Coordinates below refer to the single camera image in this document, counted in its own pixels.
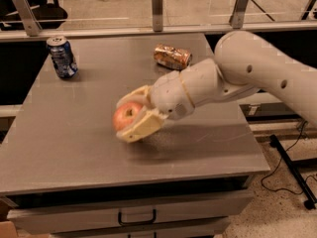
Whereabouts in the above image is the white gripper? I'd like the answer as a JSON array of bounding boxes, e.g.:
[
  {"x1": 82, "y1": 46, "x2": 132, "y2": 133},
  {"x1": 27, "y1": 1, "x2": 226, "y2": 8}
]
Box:
[{"x1": 116, "y1": 71, "x2": 195, "y2": 143}]

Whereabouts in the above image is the red apple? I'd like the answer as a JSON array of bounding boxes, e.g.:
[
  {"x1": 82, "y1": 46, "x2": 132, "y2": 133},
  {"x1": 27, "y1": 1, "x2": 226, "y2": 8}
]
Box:
[{"x1": 112, "y1": 102, "x2": 143, "y2": 131}]

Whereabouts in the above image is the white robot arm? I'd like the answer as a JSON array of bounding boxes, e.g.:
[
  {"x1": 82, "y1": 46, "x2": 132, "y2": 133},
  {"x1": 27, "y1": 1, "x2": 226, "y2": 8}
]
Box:
[{"x1": 116, "y1": 31, "x2": 317, "y2": 143}]

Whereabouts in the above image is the brown crushed can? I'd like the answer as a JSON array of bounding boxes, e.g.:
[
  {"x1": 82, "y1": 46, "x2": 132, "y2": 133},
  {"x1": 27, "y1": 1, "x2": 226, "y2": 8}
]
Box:
[{"x1": 154, "y1": 44, "x2": 192, "y2": 70}]

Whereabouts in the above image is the blue soda can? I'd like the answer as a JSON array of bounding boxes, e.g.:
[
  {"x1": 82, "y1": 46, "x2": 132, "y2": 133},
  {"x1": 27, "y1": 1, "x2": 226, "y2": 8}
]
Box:
[{"x1": 47, "y1": 36, "x2": 78, "y2": 79}]

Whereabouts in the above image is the grey cabinet drawer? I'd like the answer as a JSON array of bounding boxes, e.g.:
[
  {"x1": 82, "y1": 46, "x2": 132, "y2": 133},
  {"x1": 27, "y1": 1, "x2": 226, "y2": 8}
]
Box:
[{"x1": 8, "y1": 189, "x2": 253, "y2": 234}]

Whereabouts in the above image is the black office chair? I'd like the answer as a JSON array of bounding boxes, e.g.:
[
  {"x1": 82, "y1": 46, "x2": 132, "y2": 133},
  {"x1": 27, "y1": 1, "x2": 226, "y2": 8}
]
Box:
[{"x1": 0, "y1": 0, "x2": 67, "y2": 31}]

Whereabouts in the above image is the glass railing panel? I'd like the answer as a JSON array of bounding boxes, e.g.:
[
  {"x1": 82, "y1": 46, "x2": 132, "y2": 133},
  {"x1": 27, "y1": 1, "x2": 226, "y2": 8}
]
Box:
[{"x1": 0, "y1": 0, "x2": 317, "y2": 36}]

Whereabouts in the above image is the black stand leg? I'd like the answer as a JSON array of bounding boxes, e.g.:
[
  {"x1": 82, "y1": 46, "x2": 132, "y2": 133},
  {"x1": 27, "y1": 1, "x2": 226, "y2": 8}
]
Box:
[{"x1": 269, "y1": 135, "x2": 317, "y2": 210}]

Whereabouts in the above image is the middle metal bracket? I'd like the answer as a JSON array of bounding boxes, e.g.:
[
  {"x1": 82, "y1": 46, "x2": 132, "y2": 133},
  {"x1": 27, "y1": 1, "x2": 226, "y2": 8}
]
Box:
[{"x1": 152, "y1": 0, "x2": 163, "y2": 32}]

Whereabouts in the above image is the metal bracket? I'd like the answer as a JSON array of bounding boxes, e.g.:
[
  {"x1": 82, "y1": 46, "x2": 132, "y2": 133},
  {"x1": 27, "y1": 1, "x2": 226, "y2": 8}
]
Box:
[
  {"x1": 12, "y1": 0, "x2": 42, "y2": 37},
  {"x1": 229, "y1": 0, "x2": 249, "y2": 29},
  {"x1": 152, "y1": 0, "x2": 163, "y2": 32}
]

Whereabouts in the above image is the black drawer handle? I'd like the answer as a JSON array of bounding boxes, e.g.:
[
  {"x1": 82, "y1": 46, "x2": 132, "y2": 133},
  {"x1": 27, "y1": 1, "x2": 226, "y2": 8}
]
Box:
[{"x1": 117, "y1": 209, "x2": 157, "y2": 227}]

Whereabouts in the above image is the right metal bracket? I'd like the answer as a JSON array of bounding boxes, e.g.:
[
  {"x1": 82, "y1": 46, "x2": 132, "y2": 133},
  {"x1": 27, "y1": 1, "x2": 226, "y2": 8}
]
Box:
[{"x1": 229, "y1": 0, "x2": 249, "y2": 29}]

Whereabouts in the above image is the left metal bracket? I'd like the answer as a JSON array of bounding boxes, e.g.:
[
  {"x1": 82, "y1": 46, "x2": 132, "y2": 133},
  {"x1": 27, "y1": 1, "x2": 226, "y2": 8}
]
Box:
[{"x1": 12, "y1": 0, "x2": 42, "y2": 37}]

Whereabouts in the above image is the black cable on floor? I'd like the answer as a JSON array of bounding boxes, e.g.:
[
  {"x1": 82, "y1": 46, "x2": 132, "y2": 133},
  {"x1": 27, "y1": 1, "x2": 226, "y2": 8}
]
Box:
[{"x1": 260, "y1": 120, "x2": 317, "y2": 196}]

